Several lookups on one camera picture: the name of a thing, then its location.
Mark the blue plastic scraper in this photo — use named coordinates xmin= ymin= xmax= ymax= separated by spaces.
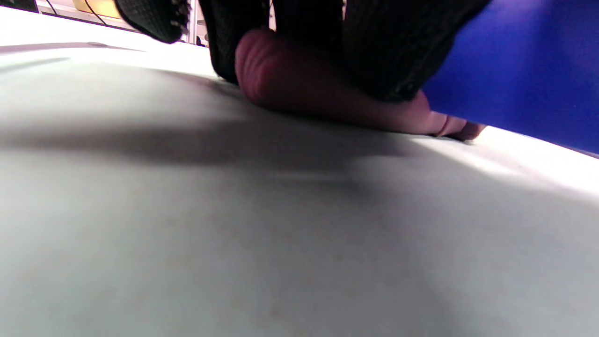
xmin=424 ymin=0 xmax=599 ymax=155

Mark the green cutting board grey rim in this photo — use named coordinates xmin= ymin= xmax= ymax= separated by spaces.
xmin=0 ymin=42 xmax=599 ymax=337

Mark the person's left hand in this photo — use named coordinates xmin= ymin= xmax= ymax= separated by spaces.
xmin=115 ymin=0 xmax=492 ymax=103

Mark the purple plasticine roll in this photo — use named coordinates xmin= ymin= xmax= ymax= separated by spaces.
xmin=235 ymin=29 xmax=450 ymax=137

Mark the row of purple plasticine flakes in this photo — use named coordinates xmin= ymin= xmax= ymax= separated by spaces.
xmin=440 ymin=116 xmax=487 ymax=141

